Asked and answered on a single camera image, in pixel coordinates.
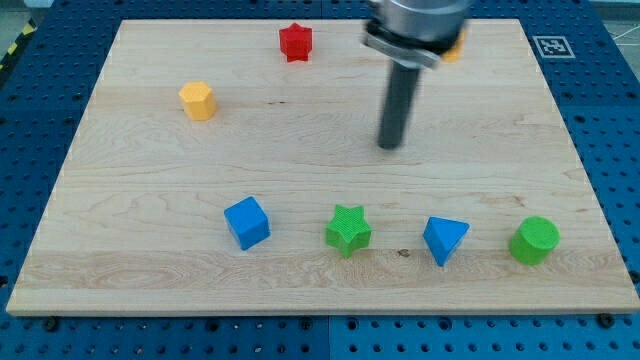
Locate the blue triangle block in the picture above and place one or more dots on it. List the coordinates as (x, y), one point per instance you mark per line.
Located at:
(443, 236)

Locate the wooden board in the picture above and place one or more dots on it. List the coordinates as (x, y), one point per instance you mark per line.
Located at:
(135, 224)

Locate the red star block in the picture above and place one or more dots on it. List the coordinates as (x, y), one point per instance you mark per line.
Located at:
(296, 42)

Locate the yellow hexagon block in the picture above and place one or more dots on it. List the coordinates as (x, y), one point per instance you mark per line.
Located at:
(198, 100)

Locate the green star block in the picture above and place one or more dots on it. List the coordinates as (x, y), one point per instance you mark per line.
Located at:
(348, 230)

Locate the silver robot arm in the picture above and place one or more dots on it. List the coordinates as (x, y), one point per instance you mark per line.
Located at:
(413, 34)

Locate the yellow heart block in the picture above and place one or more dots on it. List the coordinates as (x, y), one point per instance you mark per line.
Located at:
(454, 53)

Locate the silver tool mount plate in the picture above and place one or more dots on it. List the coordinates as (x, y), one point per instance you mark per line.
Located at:
(412, 53)

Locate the blue cube block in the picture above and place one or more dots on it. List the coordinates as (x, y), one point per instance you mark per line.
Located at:
(247, 222)

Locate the green cylinder block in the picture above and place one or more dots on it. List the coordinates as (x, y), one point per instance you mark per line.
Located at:
(534, 240)

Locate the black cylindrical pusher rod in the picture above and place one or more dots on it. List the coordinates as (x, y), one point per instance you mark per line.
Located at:
(400, 92)

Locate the white fiducial marker tag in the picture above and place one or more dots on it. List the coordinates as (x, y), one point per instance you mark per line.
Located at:
(553, 47)

